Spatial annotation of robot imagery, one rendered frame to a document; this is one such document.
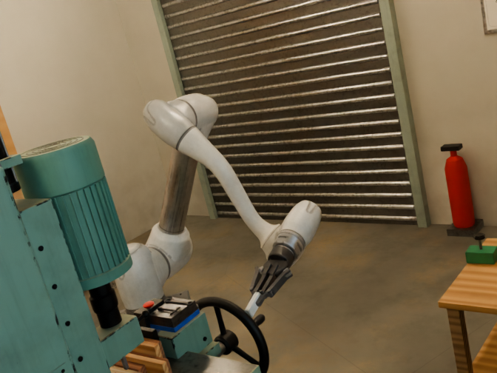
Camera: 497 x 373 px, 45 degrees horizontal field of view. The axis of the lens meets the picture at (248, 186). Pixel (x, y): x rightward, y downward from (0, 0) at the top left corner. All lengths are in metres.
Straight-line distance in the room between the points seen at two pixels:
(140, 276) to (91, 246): 0.93
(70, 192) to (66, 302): 0.22
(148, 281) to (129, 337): 0.80
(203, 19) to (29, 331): 4.06
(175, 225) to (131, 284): 0.28
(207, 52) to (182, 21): 0.35
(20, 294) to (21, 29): 4.18
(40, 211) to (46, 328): 0.23
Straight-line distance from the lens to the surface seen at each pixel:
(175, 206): 2.27
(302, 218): 1.86
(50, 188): 1.28
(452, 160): 4.05
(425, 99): 4.16
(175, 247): 2.34
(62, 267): 1.28
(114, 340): 1.44
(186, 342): 1.60
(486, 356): 2.66
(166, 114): 1.99
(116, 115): 5.62
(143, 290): 2.25
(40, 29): 5.33
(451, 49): 4.03
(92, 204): 1.31
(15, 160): 1.26
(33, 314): 1.21
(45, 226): 1.26
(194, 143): 1.95
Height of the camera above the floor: 1.66
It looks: 15 degrees down
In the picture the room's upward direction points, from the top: 14 degrees counter-clockwise
